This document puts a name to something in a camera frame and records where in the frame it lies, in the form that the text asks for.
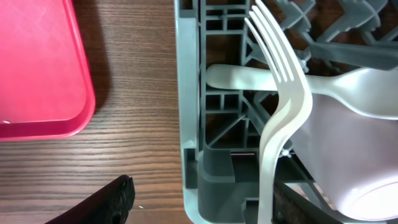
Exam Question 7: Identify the pink plastic cup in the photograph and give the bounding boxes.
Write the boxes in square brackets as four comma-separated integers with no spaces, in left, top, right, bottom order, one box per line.
[291,94,397,221]

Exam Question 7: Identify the white plastic spoon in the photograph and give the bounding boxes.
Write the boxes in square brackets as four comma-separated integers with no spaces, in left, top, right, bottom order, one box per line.
[206,64,397,120]

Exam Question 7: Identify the grey dishwasher rack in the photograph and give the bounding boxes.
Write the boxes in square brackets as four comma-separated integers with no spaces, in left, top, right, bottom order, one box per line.
[175,1,397,223]

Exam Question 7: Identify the white plastic fork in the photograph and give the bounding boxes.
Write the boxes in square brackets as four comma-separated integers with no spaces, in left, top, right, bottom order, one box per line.
[245,0,313,224]

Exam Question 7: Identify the red serving tray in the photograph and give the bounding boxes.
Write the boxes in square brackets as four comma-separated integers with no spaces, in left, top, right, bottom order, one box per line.
[1,0,96,141]

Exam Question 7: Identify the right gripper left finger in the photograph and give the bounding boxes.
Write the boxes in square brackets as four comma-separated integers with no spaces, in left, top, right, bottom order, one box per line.
[46,175,136,224]

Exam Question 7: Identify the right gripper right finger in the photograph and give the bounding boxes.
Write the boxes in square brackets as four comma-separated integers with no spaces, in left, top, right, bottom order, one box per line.
[272,181,340,224]

